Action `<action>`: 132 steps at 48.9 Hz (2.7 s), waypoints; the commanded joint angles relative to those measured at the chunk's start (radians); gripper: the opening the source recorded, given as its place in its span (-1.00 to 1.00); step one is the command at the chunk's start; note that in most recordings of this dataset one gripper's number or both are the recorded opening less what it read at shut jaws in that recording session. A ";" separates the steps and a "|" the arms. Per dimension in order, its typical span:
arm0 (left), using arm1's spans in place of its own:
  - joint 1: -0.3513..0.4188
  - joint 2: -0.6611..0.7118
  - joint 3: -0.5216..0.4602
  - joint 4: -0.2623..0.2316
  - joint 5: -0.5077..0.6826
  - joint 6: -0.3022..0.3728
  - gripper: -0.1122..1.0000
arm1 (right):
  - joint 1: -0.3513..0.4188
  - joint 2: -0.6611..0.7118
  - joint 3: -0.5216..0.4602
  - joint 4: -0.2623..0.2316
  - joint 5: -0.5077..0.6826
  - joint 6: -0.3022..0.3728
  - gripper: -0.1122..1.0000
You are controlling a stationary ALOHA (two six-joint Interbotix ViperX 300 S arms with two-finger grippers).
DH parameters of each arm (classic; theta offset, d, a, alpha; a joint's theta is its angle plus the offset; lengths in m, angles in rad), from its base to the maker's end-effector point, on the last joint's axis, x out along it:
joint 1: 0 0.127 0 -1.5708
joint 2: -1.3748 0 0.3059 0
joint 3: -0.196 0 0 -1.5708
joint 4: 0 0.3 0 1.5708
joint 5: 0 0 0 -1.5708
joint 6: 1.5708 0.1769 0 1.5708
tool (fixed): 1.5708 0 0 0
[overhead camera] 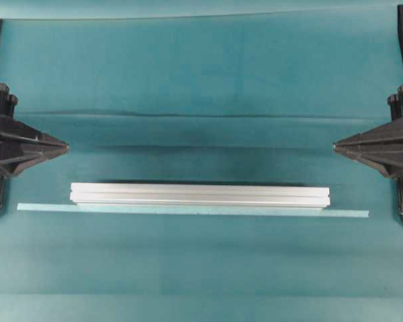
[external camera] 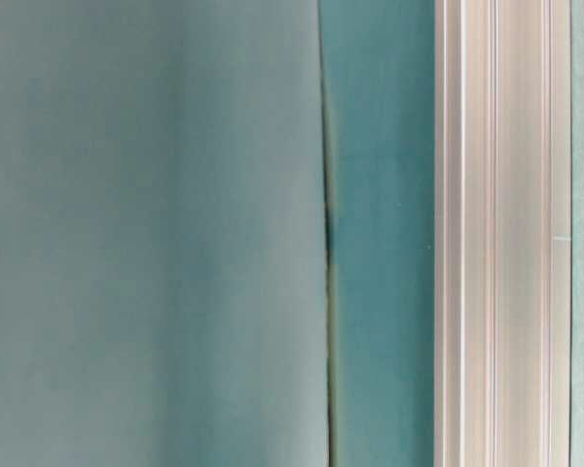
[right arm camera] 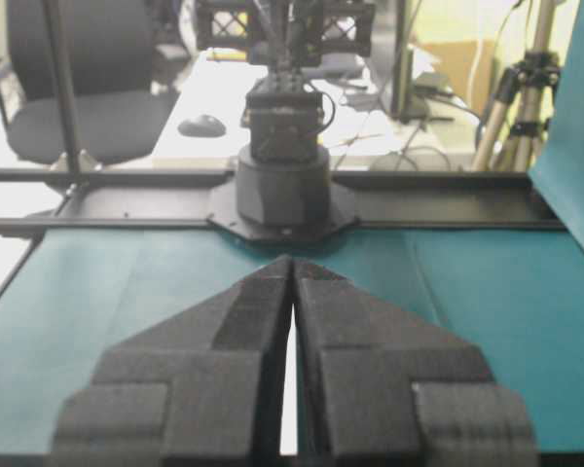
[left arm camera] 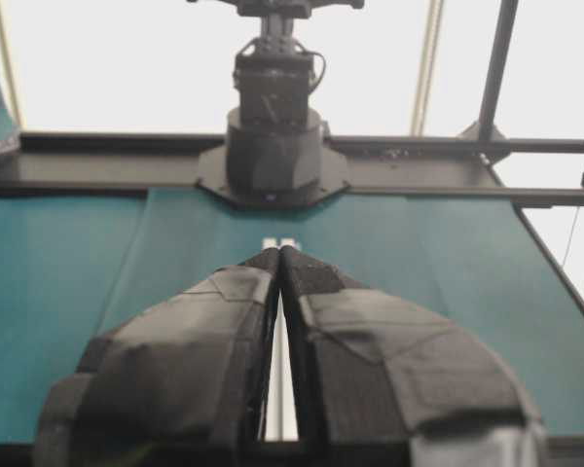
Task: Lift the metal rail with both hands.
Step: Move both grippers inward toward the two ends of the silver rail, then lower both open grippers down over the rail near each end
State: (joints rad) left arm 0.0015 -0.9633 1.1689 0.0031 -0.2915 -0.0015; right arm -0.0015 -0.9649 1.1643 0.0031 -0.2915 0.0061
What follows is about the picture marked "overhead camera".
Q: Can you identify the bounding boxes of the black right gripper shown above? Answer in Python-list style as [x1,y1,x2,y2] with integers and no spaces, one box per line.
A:
[333,85,403,221]

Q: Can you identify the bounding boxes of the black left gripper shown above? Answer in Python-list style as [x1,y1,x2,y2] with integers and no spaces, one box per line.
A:
[0,83,69,209]

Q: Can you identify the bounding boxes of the silver aluminium extrusion rail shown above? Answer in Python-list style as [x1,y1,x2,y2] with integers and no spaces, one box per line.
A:
[70,182,330,209]

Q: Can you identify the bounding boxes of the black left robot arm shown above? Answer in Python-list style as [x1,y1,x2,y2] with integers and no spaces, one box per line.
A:
[0,20,69,210]

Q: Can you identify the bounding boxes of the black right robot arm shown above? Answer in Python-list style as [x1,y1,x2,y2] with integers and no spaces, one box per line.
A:
[334,5,403,222]

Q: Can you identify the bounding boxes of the light teal tape strip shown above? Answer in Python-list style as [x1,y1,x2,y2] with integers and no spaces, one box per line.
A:
[17,203,369,219]

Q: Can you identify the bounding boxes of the teal cloth table cover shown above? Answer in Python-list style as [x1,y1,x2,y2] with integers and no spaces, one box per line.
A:
[0,7,403,321]

